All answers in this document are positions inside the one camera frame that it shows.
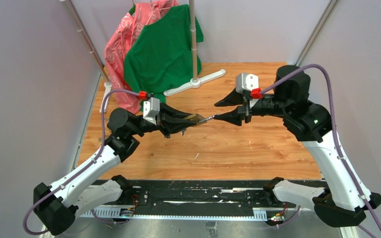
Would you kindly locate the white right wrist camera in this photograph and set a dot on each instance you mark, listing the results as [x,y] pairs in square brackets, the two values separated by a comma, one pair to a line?
[246,82]

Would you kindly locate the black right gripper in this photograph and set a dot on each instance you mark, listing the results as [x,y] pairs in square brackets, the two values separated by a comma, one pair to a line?
[242,112]

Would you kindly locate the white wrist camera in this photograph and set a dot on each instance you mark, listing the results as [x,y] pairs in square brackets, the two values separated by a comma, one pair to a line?
[151,109]
[246,82]

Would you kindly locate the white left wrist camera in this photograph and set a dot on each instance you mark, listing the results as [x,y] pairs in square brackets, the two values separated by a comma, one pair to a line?
[151,109]

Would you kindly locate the pink patterned garment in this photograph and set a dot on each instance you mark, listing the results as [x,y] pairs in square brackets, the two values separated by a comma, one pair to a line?
[127,33]

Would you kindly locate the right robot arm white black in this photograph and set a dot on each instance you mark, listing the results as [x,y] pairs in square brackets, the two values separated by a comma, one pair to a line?
[345,199]

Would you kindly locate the brass padlock with steel shackle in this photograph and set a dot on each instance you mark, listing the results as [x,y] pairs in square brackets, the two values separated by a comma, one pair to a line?
[197,118]

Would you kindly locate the white clothes rack stand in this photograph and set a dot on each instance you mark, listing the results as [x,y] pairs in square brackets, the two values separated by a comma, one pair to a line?
[194,82]

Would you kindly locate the silver key bunch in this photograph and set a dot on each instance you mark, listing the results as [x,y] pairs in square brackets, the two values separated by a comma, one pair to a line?
[208,118]

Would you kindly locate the green t-shirt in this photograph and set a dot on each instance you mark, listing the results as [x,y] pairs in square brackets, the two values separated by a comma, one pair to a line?
[161,58]

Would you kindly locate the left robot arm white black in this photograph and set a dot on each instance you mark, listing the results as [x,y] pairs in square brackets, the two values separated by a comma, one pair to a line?
[59,204]

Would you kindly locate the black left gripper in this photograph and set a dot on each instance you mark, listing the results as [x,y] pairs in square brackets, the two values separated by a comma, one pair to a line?
[166,123]

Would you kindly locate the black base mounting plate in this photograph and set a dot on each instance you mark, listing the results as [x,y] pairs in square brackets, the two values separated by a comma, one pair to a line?
[226,200]

